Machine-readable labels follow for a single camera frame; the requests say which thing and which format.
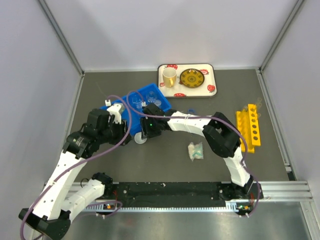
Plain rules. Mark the white round dish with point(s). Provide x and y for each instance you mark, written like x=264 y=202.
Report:
x=139 y=139

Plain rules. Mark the yellow ceramic mug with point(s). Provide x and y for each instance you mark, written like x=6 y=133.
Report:
x=169 y=76

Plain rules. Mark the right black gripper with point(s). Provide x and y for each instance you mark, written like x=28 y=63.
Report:
x=146 y=132

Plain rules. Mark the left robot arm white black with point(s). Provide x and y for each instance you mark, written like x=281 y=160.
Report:
x=53 y=212

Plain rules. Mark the clear glass beaker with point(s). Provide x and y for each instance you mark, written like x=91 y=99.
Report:
x=136 y=101

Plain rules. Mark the yellow test tube rack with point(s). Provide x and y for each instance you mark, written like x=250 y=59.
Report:
x=248 y=125

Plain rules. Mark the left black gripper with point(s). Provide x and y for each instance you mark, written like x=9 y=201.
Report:
x=123 y=130

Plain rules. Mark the blue plastic compartment bin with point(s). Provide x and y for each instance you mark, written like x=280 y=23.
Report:
x=165 y=106

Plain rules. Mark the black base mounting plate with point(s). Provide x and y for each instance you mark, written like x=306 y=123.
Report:
x=178 y=194

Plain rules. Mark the yellow black patterned plate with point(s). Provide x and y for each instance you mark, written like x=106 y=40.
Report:
x=191 y=78

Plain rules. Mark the small glass beaker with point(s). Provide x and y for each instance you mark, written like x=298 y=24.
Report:
x=158 y=103

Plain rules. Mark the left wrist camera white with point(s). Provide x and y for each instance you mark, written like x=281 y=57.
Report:
x=116 y=110

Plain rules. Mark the plastic bag with gloves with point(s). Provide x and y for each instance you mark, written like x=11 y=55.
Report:
x=195 y=151

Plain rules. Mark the round glass flask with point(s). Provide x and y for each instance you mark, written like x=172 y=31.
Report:
x=151 y=97

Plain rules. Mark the blue frame safety goggles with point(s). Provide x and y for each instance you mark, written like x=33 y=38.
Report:
x=191 y=110

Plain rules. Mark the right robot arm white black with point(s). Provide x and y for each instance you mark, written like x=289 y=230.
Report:
x=221 y=135

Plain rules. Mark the strawberry pattern white tray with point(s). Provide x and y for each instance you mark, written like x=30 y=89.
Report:
x=207 y=89

